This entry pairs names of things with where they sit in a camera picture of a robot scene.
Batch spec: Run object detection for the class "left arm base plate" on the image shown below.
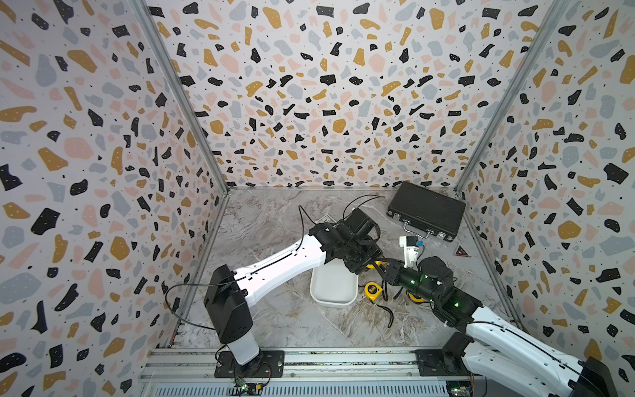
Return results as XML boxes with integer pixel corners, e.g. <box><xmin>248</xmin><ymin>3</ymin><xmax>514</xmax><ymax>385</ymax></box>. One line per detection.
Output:
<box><xmin>214</xmin><ymin>350</ymin><xmax>285</xmax><ymax>379</ymax></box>

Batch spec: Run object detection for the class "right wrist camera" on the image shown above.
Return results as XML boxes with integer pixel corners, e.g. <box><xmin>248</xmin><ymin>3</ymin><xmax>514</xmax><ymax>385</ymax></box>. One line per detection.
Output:
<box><xmin>400</xmin><ymin>235</ymin><xmax>425</xmax><ymax>268</ymax></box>

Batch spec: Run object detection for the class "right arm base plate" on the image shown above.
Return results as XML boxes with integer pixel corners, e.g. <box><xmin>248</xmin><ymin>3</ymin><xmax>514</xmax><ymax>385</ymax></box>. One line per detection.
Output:
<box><xmin>414</xmin><ymin>348</ymin><xmax>481</xmax><ymax>377</ymax></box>

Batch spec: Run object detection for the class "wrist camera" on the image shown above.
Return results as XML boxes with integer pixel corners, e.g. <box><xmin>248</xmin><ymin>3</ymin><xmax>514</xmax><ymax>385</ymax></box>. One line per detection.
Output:
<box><xmin>400</xmin><ymin>235</ymin><xmax>425</xmax><ymax>268</ymax></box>
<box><xmin>345</xmin><ymin>208</ymin><xmax>377</xmax><ymax>238</ymax></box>

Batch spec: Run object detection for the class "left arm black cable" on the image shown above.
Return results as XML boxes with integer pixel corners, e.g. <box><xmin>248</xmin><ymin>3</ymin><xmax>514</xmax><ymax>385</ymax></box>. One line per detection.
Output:
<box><xmin>164</xmin><ymin>280</ymin><xmax>234</xmax><ymax>332</ymax></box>

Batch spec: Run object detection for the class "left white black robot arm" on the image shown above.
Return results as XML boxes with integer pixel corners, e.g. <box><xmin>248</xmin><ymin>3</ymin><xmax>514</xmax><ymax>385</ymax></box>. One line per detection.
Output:
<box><xmin>203</xmin><ymin>208</ymin><xmax>382</xmax><ymax>367</ymax></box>

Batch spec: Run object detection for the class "yellow tape measure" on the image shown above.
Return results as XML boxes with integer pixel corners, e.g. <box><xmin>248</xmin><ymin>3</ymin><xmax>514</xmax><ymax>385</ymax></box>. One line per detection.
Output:
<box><xmin>366</xmin><ymin>261</ymin><xmax>389</xmax><ymax>272</ymax></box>
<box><xmin>364</xmin><ymin>282</ymin><xmax>384</xmax><ymax>302</ymax></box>
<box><xmin>407</xmin><ymin>293</ymin><xmax>428</xmax><ymax>304</ymax></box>

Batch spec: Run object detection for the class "red triangle sticker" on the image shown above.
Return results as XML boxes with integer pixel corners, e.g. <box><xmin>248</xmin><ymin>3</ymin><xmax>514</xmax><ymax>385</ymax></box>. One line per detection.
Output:
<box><xmin>454</xmin><ymin>245</ymin><xmax>471</xmax><ymax>257</ymax></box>

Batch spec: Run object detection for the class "white plastic storage box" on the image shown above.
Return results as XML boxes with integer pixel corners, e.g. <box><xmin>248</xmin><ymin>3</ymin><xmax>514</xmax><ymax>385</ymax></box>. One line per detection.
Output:
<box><xmin>309</xmin><ymin>259</ymin><xmax>359</xmax><ymax>308</ymax></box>

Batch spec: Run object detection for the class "black hard carrying case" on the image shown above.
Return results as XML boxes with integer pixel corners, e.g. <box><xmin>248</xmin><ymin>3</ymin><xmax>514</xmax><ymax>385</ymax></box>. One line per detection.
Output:
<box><xmin>386</xmin><ymin>182</ymin><xmax>466</xmax><ymax>242</ymax></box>

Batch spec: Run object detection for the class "aluminium mounting rail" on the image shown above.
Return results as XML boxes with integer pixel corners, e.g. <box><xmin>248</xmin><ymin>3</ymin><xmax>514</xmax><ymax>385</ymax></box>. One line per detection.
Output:
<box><xmin>136</xmin><ymin>347</ymin><xmax>514</xmax><ymax>396</ymax></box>

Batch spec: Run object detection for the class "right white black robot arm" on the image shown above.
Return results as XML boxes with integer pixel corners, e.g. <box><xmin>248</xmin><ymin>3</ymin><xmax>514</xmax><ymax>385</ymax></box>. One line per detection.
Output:
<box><xmin>373</xmin><ymin>256</ymin><xmax>618</xmax><ymax>396</ymax></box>

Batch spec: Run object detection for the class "playing card box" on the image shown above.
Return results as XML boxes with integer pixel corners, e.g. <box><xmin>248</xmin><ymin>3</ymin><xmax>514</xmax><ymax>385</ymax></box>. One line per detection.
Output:
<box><xmin>317</xmin><ymin>214</ymin><xmax>336</xmax><ymax>223</ymax></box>

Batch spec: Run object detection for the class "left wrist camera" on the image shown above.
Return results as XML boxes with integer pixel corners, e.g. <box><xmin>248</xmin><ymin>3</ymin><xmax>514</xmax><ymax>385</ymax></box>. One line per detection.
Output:
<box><xmin>345</xmin><ymin>208</ymin><xmax>377</xmax><ymax>238</ymax></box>

